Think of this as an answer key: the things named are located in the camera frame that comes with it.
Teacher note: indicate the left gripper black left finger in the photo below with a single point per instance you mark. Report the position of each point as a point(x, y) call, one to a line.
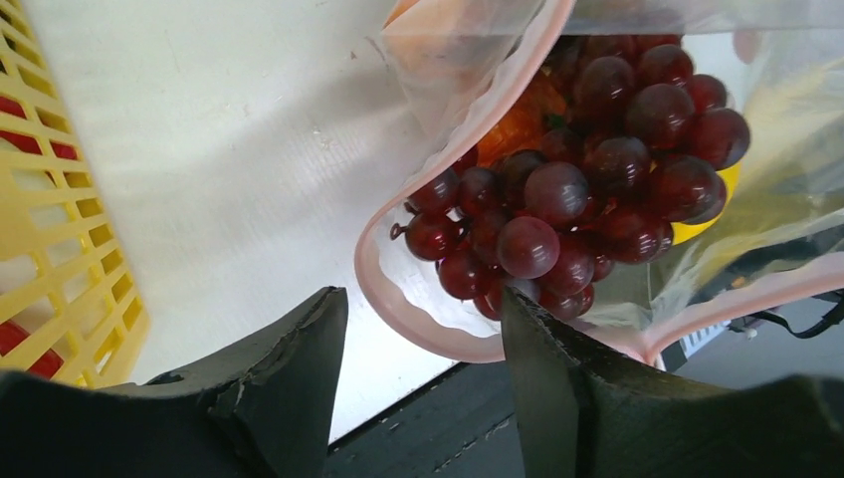
point(260, 407)

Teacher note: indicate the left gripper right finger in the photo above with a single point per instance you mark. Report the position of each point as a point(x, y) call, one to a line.
point(586, 410)

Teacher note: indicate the clear zip top bag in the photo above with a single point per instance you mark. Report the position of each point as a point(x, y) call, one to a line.
point(463, 65)

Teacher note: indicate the dark purple grape bunch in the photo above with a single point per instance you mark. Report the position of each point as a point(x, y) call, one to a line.
point(639, 148)

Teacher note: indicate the small orange pumpkin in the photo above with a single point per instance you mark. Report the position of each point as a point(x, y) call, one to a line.
point(525, 123)

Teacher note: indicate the yellow lemon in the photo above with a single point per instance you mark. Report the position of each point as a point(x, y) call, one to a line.
point(689, 229)

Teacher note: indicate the red bell pepper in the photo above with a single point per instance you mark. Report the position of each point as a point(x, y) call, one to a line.
point(37, 240)

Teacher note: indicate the yellow plastic basket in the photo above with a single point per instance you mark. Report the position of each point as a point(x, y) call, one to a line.
point(70, 311)

